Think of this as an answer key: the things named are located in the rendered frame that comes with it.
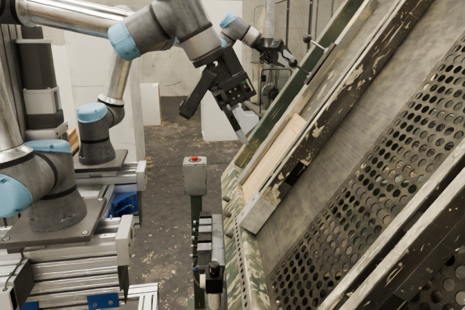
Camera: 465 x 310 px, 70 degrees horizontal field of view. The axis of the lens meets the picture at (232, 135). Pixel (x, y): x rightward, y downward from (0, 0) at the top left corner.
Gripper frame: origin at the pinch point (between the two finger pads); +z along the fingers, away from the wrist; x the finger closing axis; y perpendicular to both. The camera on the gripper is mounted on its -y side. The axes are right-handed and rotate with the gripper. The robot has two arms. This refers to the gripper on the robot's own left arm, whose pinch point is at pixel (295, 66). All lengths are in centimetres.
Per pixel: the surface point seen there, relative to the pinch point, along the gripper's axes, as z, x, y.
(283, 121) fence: 9.3, 21.4, 5.4
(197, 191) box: 0, 67, 42
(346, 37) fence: 10.1, -18.6, -9.2
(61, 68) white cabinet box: -191, 32, 391
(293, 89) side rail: 11.9, 0.1, 23.2
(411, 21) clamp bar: 10.8, -10.8, -47.2
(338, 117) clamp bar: 11.0, 21.6, -35.2
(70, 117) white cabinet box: -147, 87, 408
